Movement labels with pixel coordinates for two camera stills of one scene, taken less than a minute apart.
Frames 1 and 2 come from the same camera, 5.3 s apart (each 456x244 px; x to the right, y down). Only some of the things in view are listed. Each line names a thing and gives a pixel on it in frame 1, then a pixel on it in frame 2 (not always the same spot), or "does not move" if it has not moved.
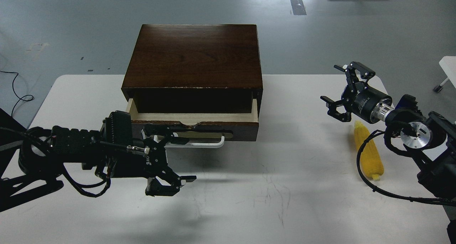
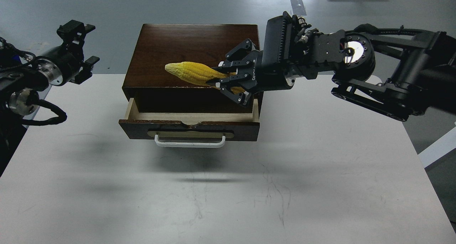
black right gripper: [372, 106] -> [281, 76]
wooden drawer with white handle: [210, 130] does not move
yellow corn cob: [372, 162] -> [198, 73]
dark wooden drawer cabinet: [195, 68] does not move
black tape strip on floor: [298, 6] does not move
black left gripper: [128, 157] -> [60, 64]
